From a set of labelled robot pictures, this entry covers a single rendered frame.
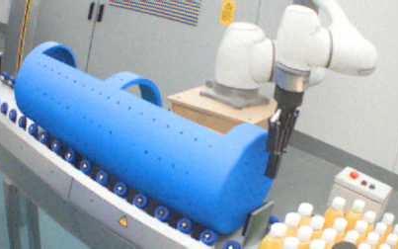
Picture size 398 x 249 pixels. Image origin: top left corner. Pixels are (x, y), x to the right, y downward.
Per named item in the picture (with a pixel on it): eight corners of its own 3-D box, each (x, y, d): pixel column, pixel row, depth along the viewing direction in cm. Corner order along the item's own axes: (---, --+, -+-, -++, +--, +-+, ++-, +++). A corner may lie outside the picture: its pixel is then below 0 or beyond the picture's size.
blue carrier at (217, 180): (60, 109, 219) (72, 36, 209) (264, 214, 175) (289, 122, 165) (11, 124, 197) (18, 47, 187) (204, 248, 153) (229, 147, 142)
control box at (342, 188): (338, 194, 181) (348, 165, 177) (382, 213, 171) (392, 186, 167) (325, 206, 173) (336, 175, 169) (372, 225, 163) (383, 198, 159)
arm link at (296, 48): (278, 67, 140) (328, 77, 141) (286, 6, 134) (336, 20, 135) (270, 52, 149) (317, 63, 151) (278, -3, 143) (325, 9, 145)
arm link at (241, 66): (211, 73, 228) (218, 16, 220) (262, 80, 229) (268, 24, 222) (214, 86, 212) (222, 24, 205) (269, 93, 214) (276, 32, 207)
